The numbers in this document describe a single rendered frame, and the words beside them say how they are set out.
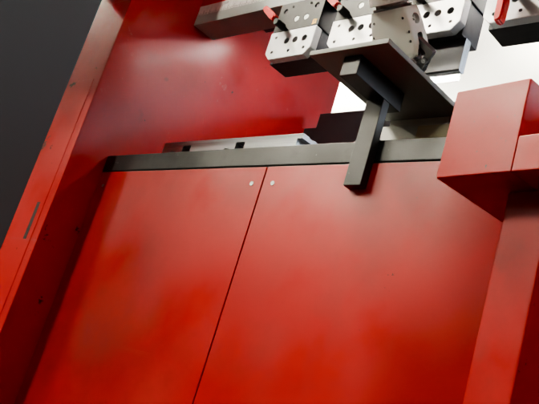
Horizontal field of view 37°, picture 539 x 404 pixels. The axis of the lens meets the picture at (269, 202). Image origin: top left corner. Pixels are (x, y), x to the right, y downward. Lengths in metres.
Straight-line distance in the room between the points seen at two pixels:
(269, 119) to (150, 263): 0.87
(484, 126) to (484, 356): 0.27
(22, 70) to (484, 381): 0.70
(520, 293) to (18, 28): 0.71
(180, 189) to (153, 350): 0.37
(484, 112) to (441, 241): 0.37
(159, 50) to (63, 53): 1.11
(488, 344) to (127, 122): 1.43
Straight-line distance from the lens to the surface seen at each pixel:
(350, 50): 1.45
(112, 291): 1.85
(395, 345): 1.29
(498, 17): 1.58
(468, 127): 1.00
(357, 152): 1.46
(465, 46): 1.69
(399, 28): 1.55
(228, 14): 2.23
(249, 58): 2.47
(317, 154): 1.56
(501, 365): 0.90
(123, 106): 2.15
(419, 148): 1.41
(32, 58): 1.13
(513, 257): 0.94
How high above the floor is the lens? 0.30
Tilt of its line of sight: 16 degrees up
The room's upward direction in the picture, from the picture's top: 17 degrees clockwise
